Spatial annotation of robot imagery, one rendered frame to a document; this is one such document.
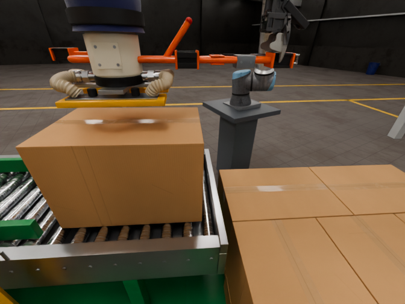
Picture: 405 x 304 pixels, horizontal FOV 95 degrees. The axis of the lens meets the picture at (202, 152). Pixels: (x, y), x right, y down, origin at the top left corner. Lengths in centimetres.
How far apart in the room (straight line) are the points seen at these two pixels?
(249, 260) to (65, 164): 74
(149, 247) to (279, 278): 47
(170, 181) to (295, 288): 56
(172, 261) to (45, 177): 55
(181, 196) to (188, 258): 23
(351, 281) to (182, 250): 59
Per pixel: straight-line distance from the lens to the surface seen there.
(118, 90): 68
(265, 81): 164
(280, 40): 80
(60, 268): 95
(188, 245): 77
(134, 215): 87
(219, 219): 83
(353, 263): 99
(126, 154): 68
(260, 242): 88
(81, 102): 72
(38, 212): 120
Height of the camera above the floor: 125
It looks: 31 degrees down
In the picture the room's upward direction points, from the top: 1 degrees clockwise
